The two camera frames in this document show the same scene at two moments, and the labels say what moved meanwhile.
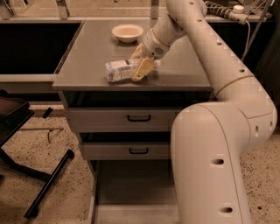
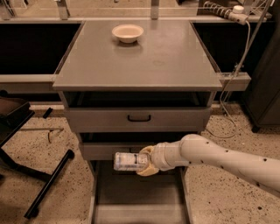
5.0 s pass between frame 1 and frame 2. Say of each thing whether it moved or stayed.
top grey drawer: stayed
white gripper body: moved
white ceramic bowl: stayed
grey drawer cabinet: stayed
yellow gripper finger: moved
